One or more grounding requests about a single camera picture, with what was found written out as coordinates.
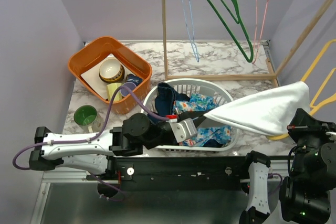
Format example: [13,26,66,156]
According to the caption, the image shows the blue floral garment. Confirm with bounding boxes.
[173,93,231,148]

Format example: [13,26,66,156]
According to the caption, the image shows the yellow plastic hanger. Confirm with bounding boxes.
[266,39,336,141]

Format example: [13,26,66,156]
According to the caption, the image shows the light grey cloth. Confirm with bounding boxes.
[204,81,310,136]

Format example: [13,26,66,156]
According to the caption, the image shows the blue denim shorts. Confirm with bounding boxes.
[153,82,224,148]

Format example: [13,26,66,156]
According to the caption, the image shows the light blue wire hanger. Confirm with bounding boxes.
[181,0,200,62]

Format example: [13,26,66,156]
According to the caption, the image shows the green plastic hanger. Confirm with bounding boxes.
[206,0,254,63]

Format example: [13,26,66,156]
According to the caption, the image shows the pink wire hanger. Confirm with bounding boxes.
[252,0,269,64]

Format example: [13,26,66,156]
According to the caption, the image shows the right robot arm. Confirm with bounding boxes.
[239,109,335,223]

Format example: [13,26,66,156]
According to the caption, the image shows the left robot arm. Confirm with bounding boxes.
[28,111,221,179]

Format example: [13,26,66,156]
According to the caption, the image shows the white plastic laundry basket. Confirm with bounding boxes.
[144,78,239,153]

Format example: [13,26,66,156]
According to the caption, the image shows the purple cup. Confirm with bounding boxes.
[120,82,137,97]

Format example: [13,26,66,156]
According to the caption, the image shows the dark blue striped cup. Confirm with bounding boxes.
[125,73,143,86]

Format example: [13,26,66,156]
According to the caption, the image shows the black mounting base bar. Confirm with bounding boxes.
[99,156,249,191]

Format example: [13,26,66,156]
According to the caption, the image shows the yellow cup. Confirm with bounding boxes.
[106,82,123,102]

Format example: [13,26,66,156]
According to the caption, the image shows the patterned ceramic bowl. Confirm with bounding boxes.
[99,58,125,83]

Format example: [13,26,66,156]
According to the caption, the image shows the green floral mug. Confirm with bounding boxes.
[73,105,103,133]

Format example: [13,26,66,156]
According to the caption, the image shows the white square plate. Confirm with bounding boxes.
[80,54,116,100]

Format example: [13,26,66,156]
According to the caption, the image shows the orange plastic bin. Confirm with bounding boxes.
[68,37,152,104]

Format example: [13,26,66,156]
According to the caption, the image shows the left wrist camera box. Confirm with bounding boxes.
[168,115,197,143]

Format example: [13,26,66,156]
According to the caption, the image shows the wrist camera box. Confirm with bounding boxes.
[326,132,336,141]
[168,115,197,143]

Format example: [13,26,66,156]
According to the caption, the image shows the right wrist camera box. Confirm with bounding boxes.
[326,132,336,141]

